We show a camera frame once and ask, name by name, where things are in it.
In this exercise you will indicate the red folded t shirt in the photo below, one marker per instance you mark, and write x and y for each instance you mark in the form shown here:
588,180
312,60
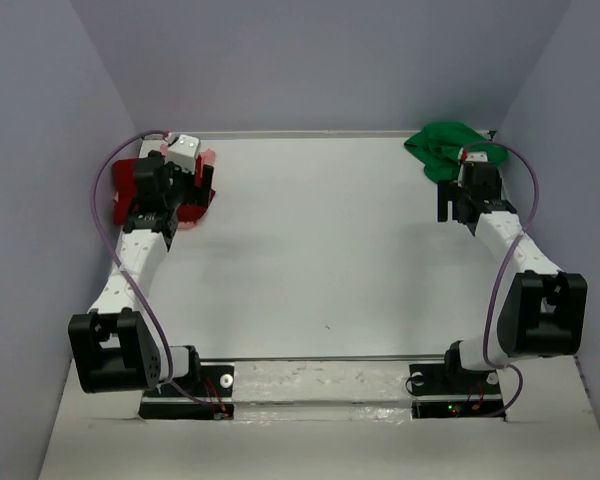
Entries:
189,212

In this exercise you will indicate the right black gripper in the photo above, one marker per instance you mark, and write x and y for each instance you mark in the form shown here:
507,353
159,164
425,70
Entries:
449,191

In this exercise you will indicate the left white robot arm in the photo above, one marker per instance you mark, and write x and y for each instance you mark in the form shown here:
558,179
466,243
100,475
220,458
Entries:
117,345

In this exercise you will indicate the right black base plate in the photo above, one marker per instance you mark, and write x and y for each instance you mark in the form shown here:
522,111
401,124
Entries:
437,394

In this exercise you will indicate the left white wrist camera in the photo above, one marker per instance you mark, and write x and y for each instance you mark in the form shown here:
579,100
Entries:
183,151

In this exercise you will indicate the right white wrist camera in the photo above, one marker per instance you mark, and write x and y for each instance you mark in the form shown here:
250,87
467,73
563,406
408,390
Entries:
466,157

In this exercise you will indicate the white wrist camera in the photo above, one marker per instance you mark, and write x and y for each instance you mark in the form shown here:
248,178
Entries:
183,151
466,157

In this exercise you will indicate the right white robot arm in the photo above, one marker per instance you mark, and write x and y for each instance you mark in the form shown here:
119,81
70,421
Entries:
536,309

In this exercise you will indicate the green t shirt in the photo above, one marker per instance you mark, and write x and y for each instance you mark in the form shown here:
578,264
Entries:
437,146

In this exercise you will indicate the aluminium table rail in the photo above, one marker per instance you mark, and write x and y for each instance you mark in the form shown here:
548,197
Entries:
302,134

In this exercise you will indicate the pink folded t shirt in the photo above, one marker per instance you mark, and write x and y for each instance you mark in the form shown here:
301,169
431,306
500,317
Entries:
181,180

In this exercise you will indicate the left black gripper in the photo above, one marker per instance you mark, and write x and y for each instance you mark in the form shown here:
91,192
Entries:
188,177

